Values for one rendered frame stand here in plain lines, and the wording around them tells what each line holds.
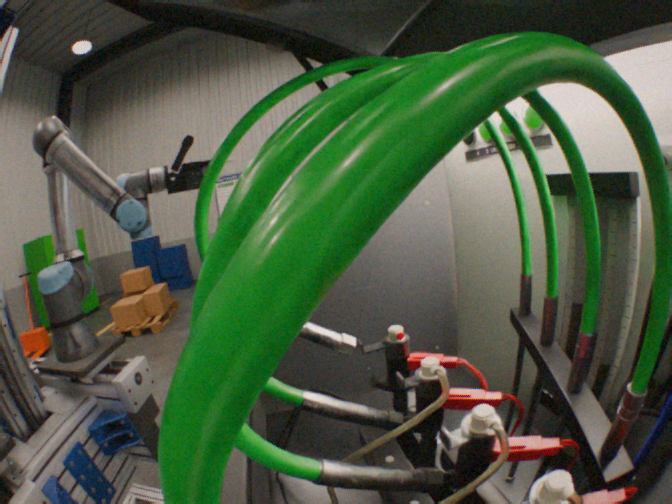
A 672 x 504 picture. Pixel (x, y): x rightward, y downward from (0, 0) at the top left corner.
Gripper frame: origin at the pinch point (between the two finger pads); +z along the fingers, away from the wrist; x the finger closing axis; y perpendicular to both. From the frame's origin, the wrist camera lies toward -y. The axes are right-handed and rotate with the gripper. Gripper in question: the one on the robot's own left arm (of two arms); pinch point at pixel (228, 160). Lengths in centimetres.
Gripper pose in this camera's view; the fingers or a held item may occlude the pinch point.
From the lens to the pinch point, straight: 94.9
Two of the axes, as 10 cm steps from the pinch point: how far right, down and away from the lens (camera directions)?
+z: 8.5, -2.1, 4.7
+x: 5.1, 2.1, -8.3
